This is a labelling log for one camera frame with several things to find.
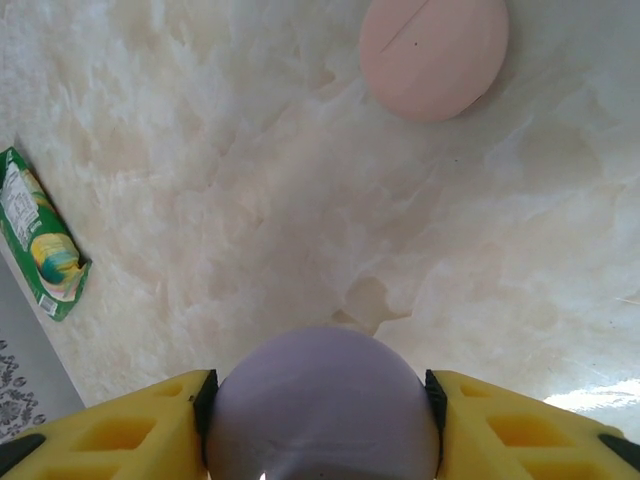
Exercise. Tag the green snack bag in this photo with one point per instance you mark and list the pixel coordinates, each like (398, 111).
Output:
(35, 230)

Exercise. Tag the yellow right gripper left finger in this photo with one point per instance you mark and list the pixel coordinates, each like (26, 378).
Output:
(110, 440)

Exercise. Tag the purple round charging case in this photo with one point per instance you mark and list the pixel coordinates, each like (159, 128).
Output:
(325, 400)

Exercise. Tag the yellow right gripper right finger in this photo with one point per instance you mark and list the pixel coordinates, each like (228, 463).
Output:
(525, 440)

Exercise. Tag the pink round charging case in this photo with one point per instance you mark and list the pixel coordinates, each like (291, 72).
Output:
(435, 55)

